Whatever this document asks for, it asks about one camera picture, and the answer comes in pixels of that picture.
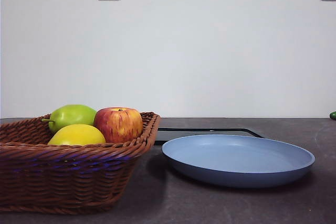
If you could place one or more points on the blue round plate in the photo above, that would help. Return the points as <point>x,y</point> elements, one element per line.
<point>231,158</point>

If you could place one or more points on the yellow lemon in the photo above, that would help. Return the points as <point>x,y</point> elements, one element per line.
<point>78,136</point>

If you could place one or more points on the brown wicker basket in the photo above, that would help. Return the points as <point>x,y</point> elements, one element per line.
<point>65,176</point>

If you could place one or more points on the black flat tray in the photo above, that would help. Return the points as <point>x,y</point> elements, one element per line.
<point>162,136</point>

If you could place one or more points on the red apple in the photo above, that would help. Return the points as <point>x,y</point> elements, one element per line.
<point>118,125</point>

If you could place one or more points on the green pear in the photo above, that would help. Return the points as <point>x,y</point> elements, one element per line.
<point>71,116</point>

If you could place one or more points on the small green vegetable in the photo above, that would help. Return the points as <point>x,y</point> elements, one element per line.
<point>333,115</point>

